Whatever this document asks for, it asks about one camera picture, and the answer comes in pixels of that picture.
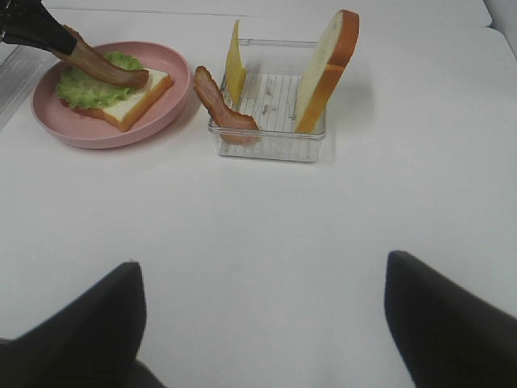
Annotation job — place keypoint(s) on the bacon strip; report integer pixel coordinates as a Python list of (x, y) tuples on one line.
[(210, 96), (92, 63)]

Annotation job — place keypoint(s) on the clear plastic tray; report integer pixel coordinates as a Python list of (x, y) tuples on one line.
[(21, 69), (273, 71)]

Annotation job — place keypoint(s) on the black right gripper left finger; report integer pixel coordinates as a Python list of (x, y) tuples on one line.
[(93, 342)]

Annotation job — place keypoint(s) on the green lettuce leaf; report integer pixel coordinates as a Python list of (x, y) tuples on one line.
[(80, 90)]

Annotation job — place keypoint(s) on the right clear plastic tray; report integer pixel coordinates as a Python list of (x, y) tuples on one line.
[(273, 71)]

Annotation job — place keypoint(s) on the bread slice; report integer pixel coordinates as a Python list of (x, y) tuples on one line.
[(124, 114), (330, 58)]

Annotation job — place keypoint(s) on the yellow cheese slice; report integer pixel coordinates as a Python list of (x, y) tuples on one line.
[(235, 72)]

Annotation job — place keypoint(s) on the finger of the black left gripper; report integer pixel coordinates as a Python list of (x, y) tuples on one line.
[(17, 35), (40, 16)]

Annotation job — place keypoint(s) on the pink round plate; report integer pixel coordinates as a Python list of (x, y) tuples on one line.
[(85, 132)]

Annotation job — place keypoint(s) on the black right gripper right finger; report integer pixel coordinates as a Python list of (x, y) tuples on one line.
[(447, 336)]

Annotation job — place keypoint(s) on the left clear plastic tray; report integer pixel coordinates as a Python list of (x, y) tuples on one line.
[(21, 69)]

